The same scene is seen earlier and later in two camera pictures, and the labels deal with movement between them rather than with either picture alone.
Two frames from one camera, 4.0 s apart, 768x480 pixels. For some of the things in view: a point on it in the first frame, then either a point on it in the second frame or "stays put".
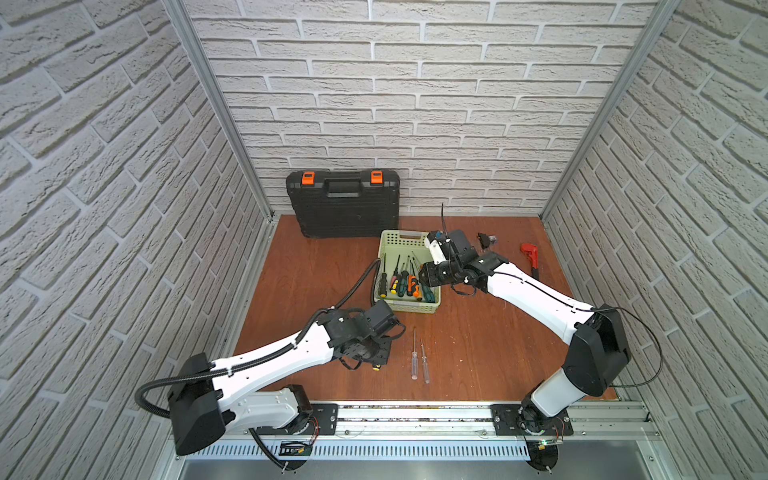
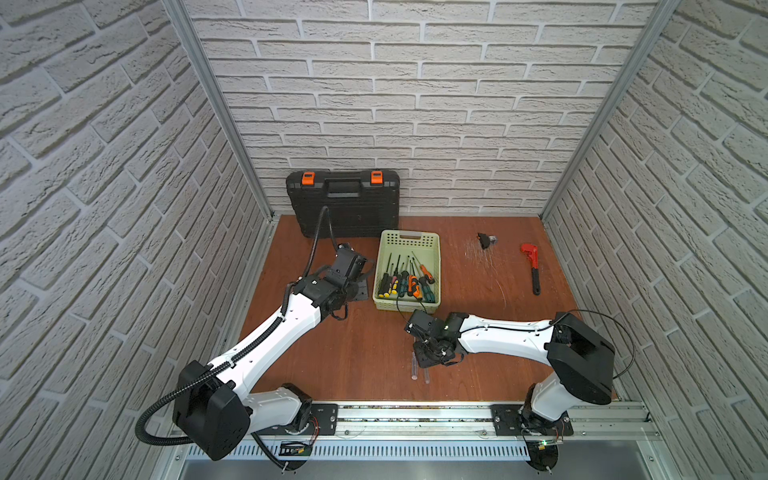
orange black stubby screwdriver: (411, 285) stays put
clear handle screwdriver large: (414, 360) stays put
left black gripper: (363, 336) -> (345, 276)
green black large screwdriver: (429, 294) stays put
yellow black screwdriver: (394, 281) stays put
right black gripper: (430, 272) -> (423, 362)
